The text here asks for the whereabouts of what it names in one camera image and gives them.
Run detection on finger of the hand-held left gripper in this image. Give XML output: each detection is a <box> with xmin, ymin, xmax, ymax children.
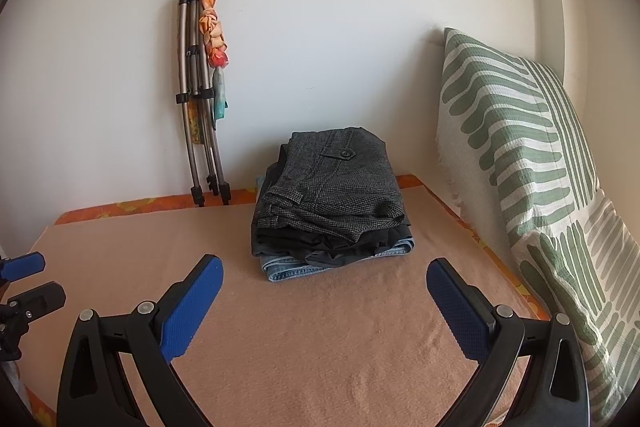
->
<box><xmin>0</xmin><ymin>252</ymin><xmax>47</xmax><ymax>282</ymax></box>
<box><xmin>0</xmin><ymin>283</ymin><xmax>67</xmax><ymax>324</ymax></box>

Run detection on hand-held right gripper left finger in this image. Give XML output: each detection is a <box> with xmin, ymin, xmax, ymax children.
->
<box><xmin>56</xmin><ymin>254</ymin><xmax>224</xmax><ymax>427</ymax></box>

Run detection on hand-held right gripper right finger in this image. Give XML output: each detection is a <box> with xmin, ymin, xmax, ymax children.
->
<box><xmin>426</xmin><ymin>258</ymin><xmax>588</xmax><ymax>427</ymax></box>

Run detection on grey tweed pants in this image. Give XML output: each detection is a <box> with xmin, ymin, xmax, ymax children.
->
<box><xmin>254</xmin><ymin>127</ymin><xmax>407</xmax><ymax>244</ymax></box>

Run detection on dark grey folded pants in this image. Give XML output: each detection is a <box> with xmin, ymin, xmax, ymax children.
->
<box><xmin>251</xmin><ymin>229</ymin><xmax>301</xmax><ymax>258</ymax></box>

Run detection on black folded pants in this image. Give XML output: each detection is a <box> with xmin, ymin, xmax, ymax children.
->
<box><xmin>260</xmin><ymin>227</ymin><xmax>413</xmax><ymax>266</ymax></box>

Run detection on blue folded jeans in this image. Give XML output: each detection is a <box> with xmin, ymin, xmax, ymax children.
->
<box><xmin>256</xmin><ymin>174</ymin><xmax>416</xmax><ymax>283</ymax></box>

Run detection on orange floral bedsheet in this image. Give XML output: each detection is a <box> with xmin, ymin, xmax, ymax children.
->
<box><xmin>20</xmin><ymin>174</ymin><xmax>546</xmax><ymax>427</ymax></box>

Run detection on pink blanket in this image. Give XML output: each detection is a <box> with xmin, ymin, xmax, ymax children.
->
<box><xmin>0</xmin><ymin>187</ymin><xmax>546</xmax><ymax>427</ymax></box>

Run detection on green patterned white pillow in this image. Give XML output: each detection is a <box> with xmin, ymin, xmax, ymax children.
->
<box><xmin>435</xmin><ymin>27</ymin><xmax>640</xmax><ymax>423</ymax></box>

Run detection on folded metal tripod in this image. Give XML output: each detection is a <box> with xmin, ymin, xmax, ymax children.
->
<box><xmin>175</xmin><ymin>0</ymin><xmax>232</xmax><ymax>208</ymax></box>

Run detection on colourful knotted scarf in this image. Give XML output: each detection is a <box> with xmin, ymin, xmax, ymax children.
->
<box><xmin>181</xmin><ymin>0</ymin><xmax>231</xmax><ymax>130</ymax></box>

